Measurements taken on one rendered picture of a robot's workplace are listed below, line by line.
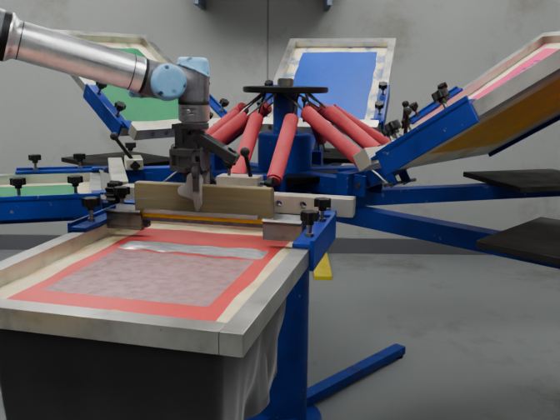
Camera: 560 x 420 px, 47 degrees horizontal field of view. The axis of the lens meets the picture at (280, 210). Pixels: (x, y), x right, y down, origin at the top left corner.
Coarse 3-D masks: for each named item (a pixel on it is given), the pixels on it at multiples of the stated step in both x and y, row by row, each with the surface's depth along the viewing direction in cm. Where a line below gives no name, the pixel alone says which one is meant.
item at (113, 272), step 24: (120, 240) 159; (144, 240) 160; (168, 240) 160; (192, 240) 160; (72, 264) 139; (96, 264) 139; (120, 264) 139; (144, 264) 140; (168, 264) 140; (48, 288) 123; (72, 288) 124; (96, 288) 124; (120, 288) 124
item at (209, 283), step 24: (216, 240) 160; (240, 240) 161; (264, 240) 161; (192, 264) 140; (216, 264) 140; (240, 264) 140; (264, 264) 140; (144, 288) 124; (168, 288) 124; (192, 288) 124; (216, 288) 124; (240, 288) 125; (144, 312) 112; (168, 312) 112; (192, 312) 112; (216, 312) 112
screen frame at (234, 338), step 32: (192, 224) 175; (32, 256) 133; (64, 256) 145; (288, 256) 135; (288, 288) 122; (0, 320) 104; (32, 320) 103; (64, 320) 101; (96, 320) 100; (128, 320) 99; (160, 320) 99; (192, 320) 99; (256, 320) 101; (224, 352) 95
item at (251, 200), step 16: (144, 192) 159; (160, 192) 158; (176, 192) 157; (208, 192) 155; (224, 192) 154; (240, 192) 153; (256, 192) 152; (272, 192) 153; (160, 208) 159; (176, 208) 158; (192, 208) 157; (208, 208) 156; (224, 208) 155; (240, 208) 154; (256, 208) 153; (272, 208) 154
